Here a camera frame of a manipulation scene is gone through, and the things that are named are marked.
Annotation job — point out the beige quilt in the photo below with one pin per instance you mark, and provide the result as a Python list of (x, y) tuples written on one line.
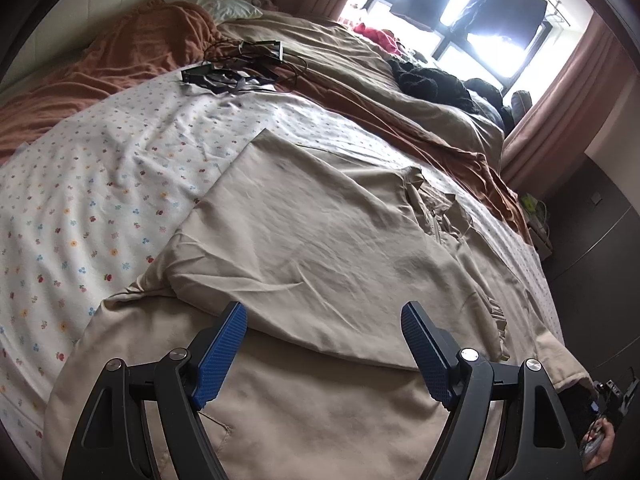
[(340, 55)]

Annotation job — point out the red garment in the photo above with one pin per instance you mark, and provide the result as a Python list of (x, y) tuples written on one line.
[(377, 35)]

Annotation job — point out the white bedside table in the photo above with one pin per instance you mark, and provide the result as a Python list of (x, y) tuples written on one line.
[(540, 235)]

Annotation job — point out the orange-brown blanket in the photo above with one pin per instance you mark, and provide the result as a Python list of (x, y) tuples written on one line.
[(125, 45)]

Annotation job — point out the floral bed sheet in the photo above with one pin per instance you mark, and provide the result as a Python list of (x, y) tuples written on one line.
[(100, 185)]

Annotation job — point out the person's right hand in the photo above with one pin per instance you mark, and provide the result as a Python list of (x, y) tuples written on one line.
[(602, 452)]

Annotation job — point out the black clothes pile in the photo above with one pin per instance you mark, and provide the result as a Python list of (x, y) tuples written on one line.
[(430, 80)]

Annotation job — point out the white pillow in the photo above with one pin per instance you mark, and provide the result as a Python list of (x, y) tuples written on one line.
[(220, 5)]

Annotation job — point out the hanging dark clothes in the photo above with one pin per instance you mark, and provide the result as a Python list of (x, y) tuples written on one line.
[(500, 0)]

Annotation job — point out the beige large garment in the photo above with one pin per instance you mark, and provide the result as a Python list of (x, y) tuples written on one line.
[(310, 240)]

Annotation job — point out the grey chair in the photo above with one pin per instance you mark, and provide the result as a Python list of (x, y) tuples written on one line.
[(521, 105)]

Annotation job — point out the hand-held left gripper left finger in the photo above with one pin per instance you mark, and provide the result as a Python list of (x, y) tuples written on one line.
[(220, 355)]

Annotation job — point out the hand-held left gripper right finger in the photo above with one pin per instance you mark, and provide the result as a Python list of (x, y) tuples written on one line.
[(425, 355)]

